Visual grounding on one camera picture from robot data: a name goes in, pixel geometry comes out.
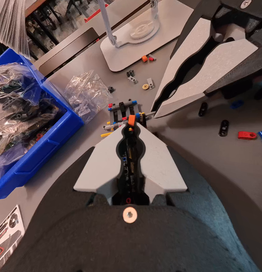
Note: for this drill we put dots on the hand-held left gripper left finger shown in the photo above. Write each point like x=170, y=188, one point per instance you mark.
x=97, y=170

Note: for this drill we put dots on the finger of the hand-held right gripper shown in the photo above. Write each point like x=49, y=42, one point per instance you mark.
x=224, y=68
x=192, y=48

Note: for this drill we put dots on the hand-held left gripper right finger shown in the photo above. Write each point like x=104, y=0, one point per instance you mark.
x=165, y=170

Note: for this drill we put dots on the grey lego axle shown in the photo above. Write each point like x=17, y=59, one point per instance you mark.
x=149, y=114

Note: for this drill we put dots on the orange lego bush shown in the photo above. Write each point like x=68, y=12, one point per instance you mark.
x=131, y=120

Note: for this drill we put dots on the black lego technic assembly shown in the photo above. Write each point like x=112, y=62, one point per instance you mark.
x=122, y=110

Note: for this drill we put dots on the small red lego pin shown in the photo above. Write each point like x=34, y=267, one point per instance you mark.
x=151, y=58

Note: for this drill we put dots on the black lego liftarm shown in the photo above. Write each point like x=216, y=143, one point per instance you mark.
x=202, y=109
x=224, y=128

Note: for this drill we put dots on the loose orange lego piece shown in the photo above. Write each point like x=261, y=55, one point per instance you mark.
x=144, y=58

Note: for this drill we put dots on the grey lego lever piece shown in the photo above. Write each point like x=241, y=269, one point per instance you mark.
x=151, y=82

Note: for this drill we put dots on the tan lego gear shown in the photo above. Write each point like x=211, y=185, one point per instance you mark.
x=145, y=86

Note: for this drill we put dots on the dark grey lego connector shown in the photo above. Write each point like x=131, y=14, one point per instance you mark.
x=130, y=73

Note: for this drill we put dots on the light grey lego connector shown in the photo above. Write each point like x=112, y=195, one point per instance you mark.
x=132, y=79

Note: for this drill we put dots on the red lego connector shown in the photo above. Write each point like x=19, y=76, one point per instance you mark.
x=247, y=135

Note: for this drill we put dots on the small dark grey lego piece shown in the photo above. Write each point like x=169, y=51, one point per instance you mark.
x=110, y=89

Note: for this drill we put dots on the lego sticker sheet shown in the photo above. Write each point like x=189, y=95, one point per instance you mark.
x=9, y=231

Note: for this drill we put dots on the lego instruction booklet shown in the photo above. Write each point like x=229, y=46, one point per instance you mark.
x=9, y=23

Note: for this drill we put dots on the blue plastic bin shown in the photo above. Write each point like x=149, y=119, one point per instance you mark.
x=48, y=153

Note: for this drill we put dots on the white lamp base stand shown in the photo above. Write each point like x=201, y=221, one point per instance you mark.
x=126, y=57

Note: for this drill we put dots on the empty clear plastic bag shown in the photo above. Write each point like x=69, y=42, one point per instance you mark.
x=88, y=93

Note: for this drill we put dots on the pile of clear parts bags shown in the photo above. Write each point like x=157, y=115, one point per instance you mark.
x=20, y=102

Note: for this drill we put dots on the red bar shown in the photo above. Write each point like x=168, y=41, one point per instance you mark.
x=92, y=17

